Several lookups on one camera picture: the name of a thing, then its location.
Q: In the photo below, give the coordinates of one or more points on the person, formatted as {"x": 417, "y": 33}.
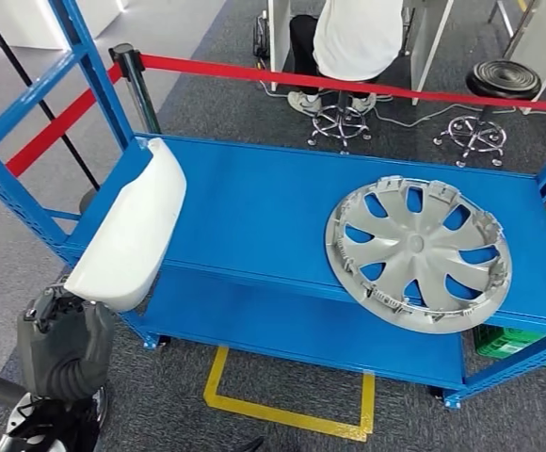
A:
{"x": 358, "y": 31}

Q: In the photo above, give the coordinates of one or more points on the green plastic crate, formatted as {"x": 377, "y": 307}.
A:
{"x": 512, "y": 346}

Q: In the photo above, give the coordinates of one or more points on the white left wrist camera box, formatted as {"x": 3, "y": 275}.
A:
{"x": 19, "y": 421}

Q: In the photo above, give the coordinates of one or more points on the white lit platform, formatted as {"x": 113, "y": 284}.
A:
{"x": 28, "y": 22}

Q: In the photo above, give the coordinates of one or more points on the blue metal shelf rack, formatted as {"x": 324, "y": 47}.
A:
{"x": 263, "y": 212}

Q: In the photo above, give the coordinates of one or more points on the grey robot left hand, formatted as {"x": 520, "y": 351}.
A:
{"x": 42, "y": 349}

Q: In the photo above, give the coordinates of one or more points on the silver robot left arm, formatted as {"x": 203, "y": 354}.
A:
{"x": 80, "y": 384}

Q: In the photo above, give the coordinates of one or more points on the white plastic body panel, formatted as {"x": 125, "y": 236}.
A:
{"x": 131, "y": 237}

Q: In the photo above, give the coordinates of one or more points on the silver wheel hubcap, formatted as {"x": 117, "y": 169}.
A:
{"x": 417, "y": 243}

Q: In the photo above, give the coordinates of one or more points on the black round swivel stool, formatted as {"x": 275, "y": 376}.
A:
{"x": 503, "y": 78}
{"x": 341, "y": 121}

